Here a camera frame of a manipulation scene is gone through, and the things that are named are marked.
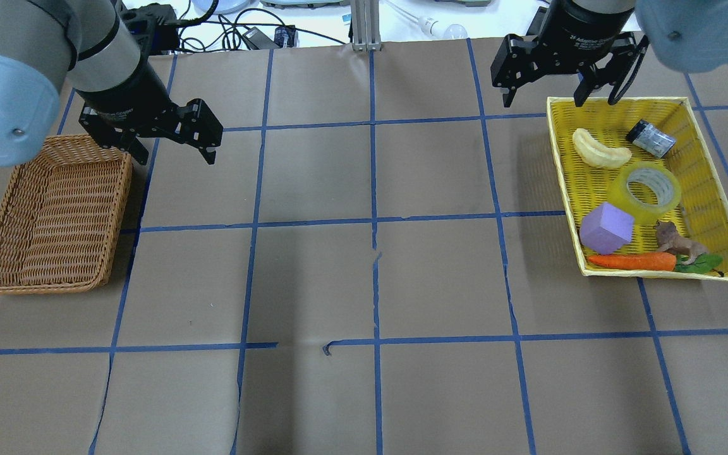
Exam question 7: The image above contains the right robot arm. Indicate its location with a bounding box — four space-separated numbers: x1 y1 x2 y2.
490 1 728 107

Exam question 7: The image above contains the purple foam cube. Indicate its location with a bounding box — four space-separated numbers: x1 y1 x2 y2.
579 202 634 255

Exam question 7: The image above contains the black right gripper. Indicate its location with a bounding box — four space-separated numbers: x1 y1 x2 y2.
490 13 650 107

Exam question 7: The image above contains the clear yellow tape roll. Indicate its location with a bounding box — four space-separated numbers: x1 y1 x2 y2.
607 162 683 224

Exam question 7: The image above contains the aluminium frame post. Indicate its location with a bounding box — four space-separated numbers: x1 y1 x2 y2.
349 0 382 52

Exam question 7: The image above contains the pale banana slice toy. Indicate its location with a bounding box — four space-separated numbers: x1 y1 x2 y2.
572 128 633 169

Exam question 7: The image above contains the brown wicker basket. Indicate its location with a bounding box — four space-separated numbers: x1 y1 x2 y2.
0 135 133 294

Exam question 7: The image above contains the brown toy animal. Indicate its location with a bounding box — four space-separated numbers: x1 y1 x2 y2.
653 220 710 265

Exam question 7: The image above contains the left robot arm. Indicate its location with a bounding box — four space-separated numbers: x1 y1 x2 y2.
0 1 224 167

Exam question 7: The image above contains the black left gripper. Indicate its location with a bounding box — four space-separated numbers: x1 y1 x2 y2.
78 76 224 166

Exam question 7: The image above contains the orange toy carrot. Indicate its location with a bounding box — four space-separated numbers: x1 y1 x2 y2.
587 252 724 277

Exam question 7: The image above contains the small black silver can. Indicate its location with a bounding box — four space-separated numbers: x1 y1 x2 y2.
625 119 677 159

